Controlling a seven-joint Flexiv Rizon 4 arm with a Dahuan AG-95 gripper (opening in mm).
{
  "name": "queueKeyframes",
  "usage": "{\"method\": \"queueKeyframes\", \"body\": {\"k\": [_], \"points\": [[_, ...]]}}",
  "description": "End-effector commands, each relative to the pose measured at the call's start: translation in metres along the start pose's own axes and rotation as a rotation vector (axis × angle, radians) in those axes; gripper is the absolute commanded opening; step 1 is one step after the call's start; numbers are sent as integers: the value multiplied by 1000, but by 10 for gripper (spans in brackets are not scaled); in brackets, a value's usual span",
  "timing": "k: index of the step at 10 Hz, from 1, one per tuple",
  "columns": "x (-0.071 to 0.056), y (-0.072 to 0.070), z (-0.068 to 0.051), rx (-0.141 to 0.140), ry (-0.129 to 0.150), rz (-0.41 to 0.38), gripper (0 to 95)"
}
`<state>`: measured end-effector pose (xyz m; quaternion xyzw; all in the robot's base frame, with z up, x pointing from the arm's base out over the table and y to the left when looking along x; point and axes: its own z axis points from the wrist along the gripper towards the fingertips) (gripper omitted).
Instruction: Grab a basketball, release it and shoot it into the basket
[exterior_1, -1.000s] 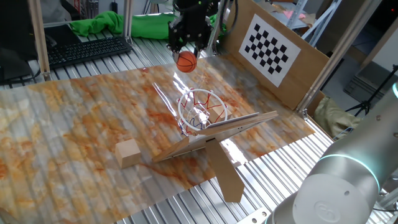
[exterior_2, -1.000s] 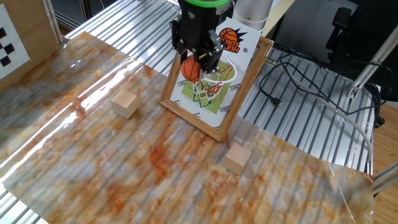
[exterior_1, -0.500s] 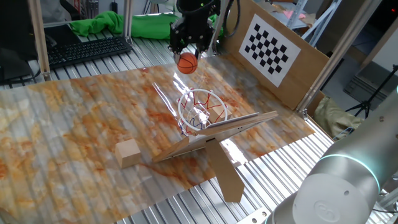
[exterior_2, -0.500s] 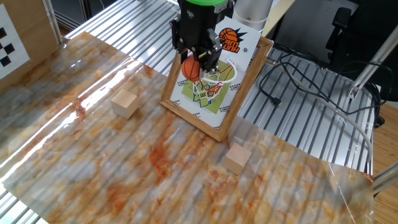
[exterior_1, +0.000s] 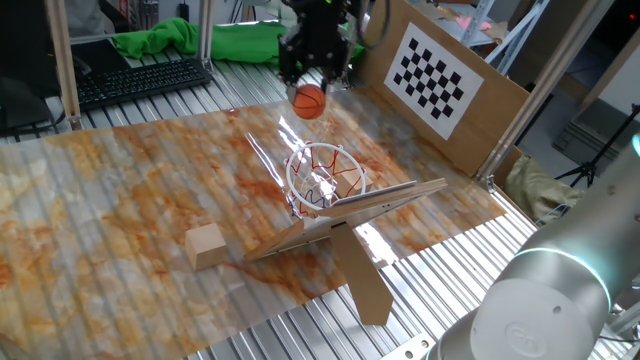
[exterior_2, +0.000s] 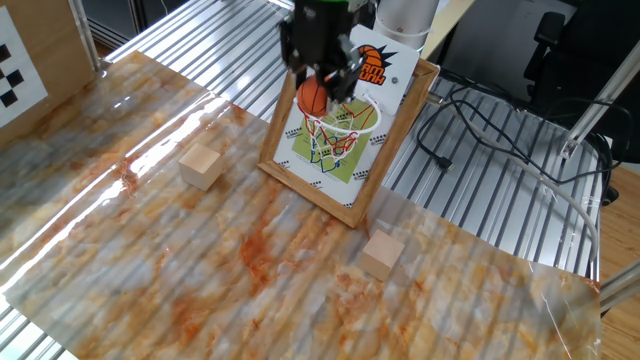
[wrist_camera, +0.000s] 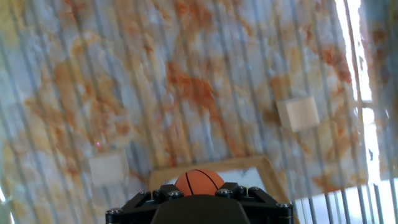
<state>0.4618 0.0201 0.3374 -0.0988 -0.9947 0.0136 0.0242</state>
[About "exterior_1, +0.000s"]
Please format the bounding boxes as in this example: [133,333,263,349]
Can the black monitor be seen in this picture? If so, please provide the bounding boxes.
[0,0,67,136]

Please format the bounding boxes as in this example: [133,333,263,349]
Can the beige bag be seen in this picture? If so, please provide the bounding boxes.
[503,153,585,225]

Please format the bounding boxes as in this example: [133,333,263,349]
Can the green cloth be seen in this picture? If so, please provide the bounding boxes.
[111,16,367,66]

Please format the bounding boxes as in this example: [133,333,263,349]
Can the wooden framed backboard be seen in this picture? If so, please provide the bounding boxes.
[243,176,449,327]

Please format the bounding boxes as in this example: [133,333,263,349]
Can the white hoop with net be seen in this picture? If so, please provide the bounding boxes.
[284,141,368,217]

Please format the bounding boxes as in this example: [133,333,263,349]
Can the small orange basketball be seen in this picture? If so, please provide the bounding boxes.
[291,83,328,121]

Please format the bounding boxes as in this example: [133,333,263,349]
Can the orange marble pattern mat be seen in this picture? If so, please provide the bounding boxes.
[0,91,509,360]

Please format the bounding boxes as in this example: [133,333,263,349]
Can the light wooden cube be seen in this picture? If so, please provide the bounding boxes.
[333,168,374,199]
[184,222,229,273]

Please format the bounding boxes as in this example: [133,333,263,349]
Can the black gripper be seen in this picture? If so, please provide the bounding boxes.
[277,0,352,105]

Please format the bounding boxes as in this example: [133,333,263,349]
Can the silver metal bracket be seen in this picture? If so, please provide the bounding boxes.
[393,332,437,360]

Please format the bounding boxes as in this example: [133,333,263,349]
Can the black tripod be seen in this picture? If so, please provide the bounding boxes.
[554,102,640,190]

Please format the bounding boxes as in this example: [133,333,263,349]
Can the aluminium profile post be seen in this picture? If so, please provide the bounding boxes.
[196,0,217,72]
[475,0,617,194]
[43,0,84,132]

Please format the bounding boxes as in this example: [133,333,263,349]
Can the black keyboard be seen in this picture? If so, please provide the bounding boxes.
[74,58,214,113]

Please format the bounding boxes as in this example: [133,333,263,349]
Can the cardboard panel with checkerboard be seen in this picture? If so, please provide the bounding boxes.
[355,0,531,177]

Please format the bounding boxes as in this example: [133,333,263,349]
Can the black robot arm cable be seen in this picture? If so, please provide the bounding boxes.
[349,0,392,52]

